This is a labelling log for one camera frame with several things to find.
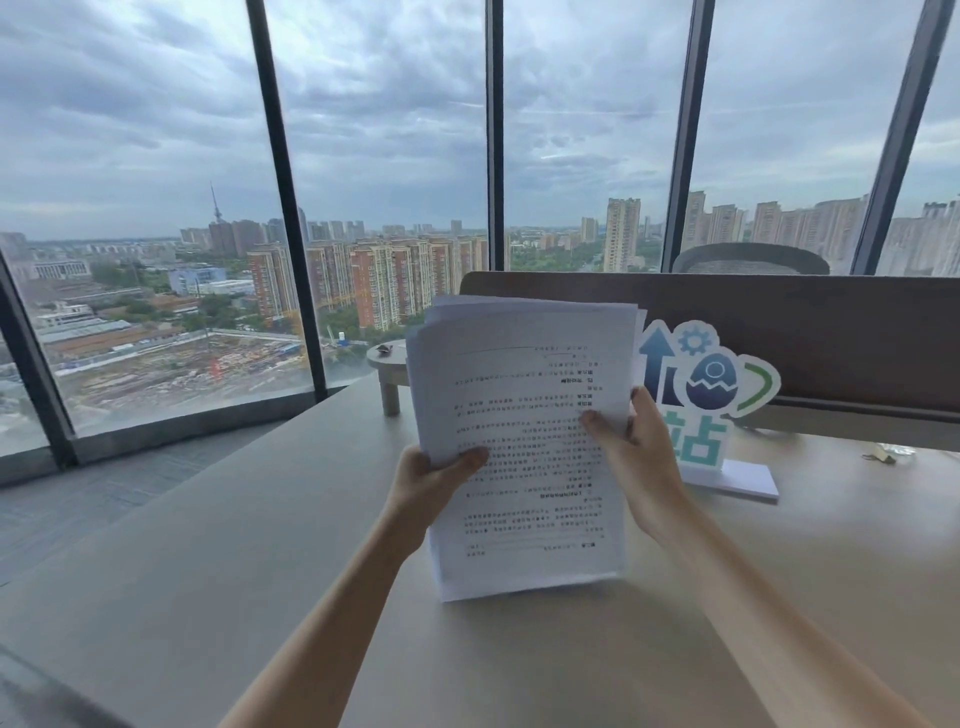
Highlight person's right hand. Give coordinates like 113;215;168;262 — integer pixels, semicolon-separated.
581;385;690;543

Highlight person's left hand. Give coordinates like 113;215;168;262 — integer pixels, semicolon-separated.
381;445;490;558

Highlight stack of printed white papers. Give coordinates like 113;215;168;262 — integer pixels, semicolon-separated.
405;294;648;603

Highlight person's right forearm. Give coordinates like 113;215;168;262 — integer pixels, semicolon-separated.
651;491;936;728

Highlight person's left forearm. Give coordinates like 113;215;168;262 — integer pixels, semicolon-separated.
219;516;426;728

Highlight blue green cutout desk sign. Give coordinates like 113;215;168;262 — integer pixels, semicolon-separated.
636;320;782;501

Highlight small round wooden stool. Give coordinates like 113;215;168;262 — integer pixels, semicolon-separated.
366;339;410;417

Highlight grey mesh office chair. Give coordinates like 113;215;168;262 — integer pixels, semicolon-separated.
672;242;831;276

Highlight brown desk divider panel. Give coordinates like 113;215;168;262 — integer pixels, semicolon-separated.
456;270;960;453

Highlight black window frame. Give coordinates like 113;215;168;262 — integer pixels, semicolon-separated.
0;0;960;470

